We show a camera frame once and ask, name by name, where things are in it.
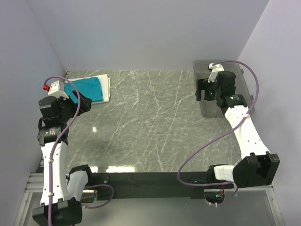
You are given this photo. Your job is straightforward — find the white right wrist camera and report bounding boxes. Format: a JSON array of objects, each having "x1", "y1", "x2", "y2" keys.
[{"x1": 208, "y1": 63, "x2": 224, "y2": 83}]

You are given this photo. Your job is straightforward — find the folded white t shirt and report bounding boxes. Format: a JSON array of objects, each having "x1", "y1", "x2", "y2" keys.
[{"x1": 69, "y1": 74, "x2": 111, "y2": 104}]

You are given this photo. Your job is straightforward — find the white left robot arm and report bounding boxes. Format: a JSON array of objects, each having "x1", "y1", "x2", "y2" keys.
[{"x1": 32, "y1": 91, "x2": 92, "y2": 226}]

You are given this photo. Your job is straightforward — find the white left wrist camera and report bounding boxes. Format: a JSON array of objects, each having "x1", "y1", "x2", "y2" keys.
[{"x1": 43, "y1": 80, "x2": 69, "y2": 99}]

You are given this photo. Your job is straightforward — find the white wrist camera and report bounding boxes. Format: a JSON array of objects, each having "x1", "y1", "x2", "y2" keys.
[
  {"x1": 208, "y1": 63, "x2": 224, "y2": 83},
  {"x1": 43, "y1": 80, "x2": 69, "y2": 99}
]

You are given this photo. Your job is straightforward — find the black base crossbar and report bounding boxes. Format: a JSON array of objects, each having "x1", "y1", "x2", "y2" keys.
[{"x1": 88, "y1": 172, "x2": 221, "y2": 201}]

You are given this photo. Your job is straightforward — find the aluminium frame rail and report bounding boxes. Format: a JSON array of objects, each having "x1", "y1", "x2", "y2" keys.
[{"x1": 24, "y1": 173, "x2": 274, "y2": 193}]

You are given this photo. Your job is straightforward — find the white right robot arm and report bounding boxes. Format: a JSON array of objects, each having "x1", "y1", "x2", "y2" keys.
[{"x1": 196, "y1": 71, "x2": 280, "y2": 188}]

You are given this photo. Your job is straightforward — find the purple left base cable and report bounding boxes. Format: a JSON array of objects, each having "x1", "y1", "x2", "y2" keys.
[{"x1": 82, "y1": 184, "x2": 115, "y2": 209}]

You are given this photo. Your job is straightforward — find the teal t shirt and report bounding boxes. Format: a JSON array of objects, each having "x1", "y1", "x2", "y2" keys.
[{"x1": 64, "y1": 77, "x2": 103, "y2": 104}]

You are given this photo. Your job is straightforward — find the clear plastic bin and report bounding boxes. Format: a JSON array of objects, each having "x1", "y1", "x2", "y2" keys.
[{"x1": 193, "y1": 59, "x2": 254, "y2": 118}]

